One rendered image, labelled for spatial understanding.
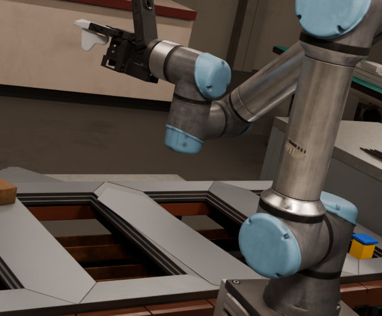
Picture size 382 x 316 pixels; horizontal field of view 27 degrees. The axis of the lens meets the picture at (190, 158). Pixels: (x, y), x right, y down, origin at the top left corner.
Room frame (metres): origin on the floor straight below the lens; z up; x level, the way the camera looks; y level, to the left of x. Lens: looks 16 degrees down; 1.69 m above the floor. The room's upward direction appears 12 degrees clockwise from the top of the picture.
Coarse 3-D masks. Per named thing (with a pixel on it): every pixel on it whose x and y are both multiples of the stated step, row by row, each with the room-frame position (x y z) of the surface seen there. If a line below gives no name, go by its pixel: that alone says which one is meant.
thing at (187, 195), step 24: (72, 192) 2.28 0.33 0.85; (96, 192) 2.32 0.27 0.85; (144, 192) 2.43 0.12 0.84; (168, 192) 2.48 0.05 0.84; (192, 192) 2.54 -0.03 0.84; (240, 216) 2.42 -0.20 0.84; (144, 240) 2.05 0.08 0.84; (0, 264) 1.72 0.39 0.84; (168, 264) 1.93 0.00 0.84; (0, 312) 1.48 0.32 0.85; (24, 312) 1.51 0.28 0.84; (48, 312) 1.54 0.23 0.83; (72, 312) 1.58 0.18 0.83
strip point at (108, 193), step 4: (108, 188) 2.38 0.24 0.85; (104, 192) 2.33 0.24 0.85; (108, 192) 2.34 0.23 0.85; (112, 192) 2.35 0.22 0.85; (116, 192) 2.36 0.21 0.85; (120, 192) 2.37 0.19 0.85; (124, 192) 2.37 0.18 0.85; (128, 192) 2.38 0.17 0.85; (100, 196) 2.29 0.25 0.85; (104, 196) 2.30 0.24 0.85; (108, 196) 2.31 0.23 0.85; (112, 196) 2.32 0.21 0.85; (116, 196) 2.32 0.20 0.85; (120, 196) 2.33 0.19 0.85; (124, 196) 2.34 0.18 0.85; (128, 196) 2.35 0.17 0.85; (132, 196) 2.36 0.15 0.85; (136, 196) 2.36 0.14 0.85; (140, 196) 2.37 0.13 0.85; (144, 196) 2.38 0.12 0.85
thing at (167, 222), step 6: (132, 222) 2.14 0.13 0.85; (138, 222) 2.15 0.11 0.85; (144, 222) 2.16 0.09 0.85; (150, 222) 2.17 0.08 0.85; (156, 222) 2.18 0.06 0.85; (162, 222) 2.19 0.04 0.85; (168, 222) 2.20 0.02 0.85; (174, 222) 2.21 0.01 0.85; (180, 222) 2.22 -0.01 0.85; (138, 228) 2.10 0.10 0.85; (144, 228) 2.11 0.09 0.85; (150, 228) 2.12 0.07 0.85; (156, 228) 2.13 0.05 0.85; (162, 228) 2.14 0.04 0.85; (168, 228) 2.15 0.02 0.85; (174, 228) 2.16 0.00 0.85
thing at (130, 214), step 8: (128, 208) 2.24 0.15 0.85; (136, 208) 2.26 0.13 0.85; (144, 208) 2.27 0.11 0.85; (152, 208) 2.29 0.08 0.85; (160, 208) 2.30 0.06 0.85; (120, 216) 2.16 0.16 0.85; (128, 216) 2.18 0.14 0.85; (136, 216) 2.19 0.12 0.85; (144, 216) 2.20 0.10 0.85; (152, 216) 2.22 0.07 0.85; (160, 216) 2.23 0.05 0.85; (168, 216) 2.25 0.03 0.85
